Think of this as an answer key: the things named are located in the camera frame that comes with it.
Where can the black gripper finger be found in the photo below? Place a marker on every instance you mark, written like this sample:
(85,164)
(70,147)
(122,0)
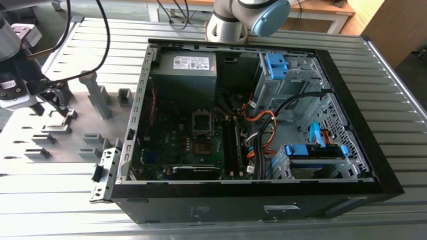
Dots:
(62,100)
(38,107)

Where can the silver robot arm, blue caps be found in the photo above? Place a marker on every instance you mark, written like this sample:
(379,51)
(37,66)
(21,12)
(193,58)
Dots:
(230,25)

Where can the CPU socket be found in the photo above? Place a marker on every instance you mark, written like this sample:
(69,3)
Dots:
(202,147)

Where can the grey parts rack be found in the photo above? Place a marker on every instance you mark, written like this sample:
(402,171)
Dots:
(83,120)

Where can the grey desk leg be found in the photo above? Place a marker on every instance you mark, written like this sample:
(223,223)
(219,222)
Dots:
(57,3)

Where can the grey power supply unit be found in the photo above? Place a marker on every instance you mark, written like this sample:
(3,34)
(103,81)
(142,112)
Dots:
(165,66)

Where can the green motherboard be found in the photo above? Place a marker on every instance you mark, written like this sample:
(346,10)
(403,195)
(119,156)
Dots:
(174,140)

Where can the black graphics card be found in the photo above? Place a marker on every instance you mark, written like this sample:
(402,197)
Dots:
(197,172)

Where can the black cooling fan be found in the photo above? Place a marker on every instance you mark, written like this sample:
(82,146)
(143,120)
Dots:
(234,98)

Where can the black RAM slot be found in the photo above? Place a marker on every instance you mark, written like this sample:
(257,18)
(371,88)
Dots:
(238,150)
(229,145)

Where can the black open PC case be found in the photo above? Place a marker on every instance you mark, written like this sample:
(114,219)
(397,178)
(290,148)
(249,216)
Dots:
(234,200)

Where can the tall metal disk bay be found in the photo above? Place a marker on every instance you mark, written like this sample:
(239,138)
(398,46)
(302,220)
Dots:
(283,87)

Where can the blue carrier with black disk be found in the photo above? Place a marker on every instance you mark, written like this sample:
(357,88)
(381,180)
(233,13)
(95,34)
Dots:
(297,151)

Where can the low metal disk bay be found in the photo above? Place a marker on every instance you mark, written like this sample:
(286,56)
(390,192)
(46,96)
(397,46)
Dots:
(321,165)

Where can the wooden cabinet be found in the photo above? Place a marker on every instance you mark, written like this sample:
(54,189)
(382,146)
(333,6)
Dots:
(394,30)

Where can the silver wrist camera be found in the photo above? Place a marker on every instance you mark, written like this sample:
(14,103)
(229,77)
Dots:
(14,100)

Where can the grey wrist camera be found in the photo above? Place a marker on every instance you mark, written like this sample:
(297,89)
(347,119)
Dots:
(29,35)

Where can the blue plastic rail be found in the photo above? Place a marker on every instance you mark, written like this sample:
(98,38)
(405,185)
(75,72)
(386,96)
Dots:
(277,166)

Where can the white frame wooden desk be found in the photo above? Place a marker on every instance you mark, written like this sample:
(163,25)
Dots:
(334,13)

